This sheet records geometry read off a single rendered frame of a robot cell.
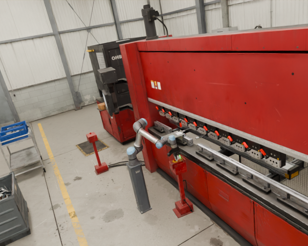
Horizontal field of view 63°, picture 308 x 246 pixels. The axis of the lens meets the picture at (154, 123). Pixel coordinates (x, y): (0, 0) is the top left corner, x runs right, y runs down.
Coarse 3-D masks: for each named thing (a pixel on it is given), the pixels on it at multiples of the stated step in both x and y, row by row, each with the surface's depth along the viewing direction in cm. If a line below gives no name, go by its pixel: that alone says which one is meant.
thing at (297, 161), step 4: (296, 160) 277; (300, 160) 274; (296, 164) 271; (300, 164) 276; (300, 168) 277; (272, 172) 260; (268, 176) 261; (272, 176) 258; (276, 176) 259; (280, 176) 262; (276, 180) 262; (280, 180) 264
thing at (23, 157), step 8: (32, 136) 507; (0, 144) 502; (8, 144) 489; (16, 152) 582; (24, 152) 576; (32, 152) 568; (16, 160) 543; (24, 160) 535; (32, 160) 528; (40, 160) 524; (32, 168) 521
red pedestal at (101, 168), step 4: (92, 132) 484; (88, 136) 468; (92, 136) 467; (96, 136) 470; (88, 140) 470; (92, 140) 469; (96, 140) 472; (92, 144) 482; (96, 148) 484; (96, 152) 486; (96, 156) 488; (100, 164) 496; (104, 164) 499; (96, 168) 490; (100, 168) 491; (104, 168) 495; (96, 172) 498; (100, 172) 493
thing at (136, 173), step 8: (128, 168) 351; (136, 168) 343; (136, 176) 346; (136, 184) 350; (144, 184) 356; (136, 192) 355; (144, 192) 359; (136, 200) 366; (144, 200) 362; (144, 208) 366
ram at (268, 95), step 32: (160, 64) 344; (192, 64) 279; (224, 64) 234; (256, 64) 202; (288, 64) 177; (160, 96) 375; (192, 96) 299; (224, 96) 248; (256, 96) 212; (288, 96) 185; (224, 128) 263; (256, 128) 223; (288, 128) 193
